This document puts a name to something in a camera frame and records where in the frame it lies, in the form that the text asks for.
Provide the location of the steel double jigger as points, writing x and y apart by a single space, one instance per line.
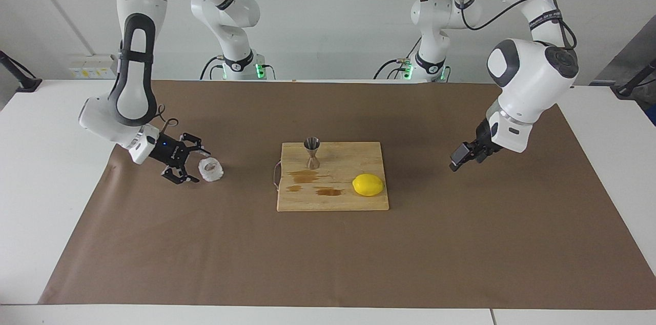
312 163

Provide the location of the clear textured glass cup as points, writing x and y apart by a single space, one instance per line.
212 174

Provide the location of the blue object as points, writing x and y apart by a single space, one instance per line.
653 115

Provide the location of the brown paper table mat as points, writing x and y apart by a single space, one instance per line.
205 253

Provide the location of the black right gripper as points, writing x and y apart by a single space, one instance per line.
168 150

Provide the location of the yellow lemon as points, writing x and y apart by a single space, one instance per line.
368 185

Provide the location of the black camera stand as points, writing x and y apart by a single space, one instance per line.
25 83
628 90

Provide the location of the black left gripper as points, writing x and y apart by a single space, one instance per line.
484 145

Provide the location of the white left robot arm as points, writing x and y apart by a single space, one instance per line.
533 74

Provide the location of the wooden cutting board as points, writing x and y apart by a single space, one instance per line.
348 161

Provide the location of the white wall socket strip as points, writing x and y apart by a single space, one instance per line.
92 66

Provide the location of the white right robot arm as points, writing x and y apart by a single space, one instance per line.
133 84

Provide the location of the grey partition panel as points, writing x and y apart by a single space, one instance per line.
622 66

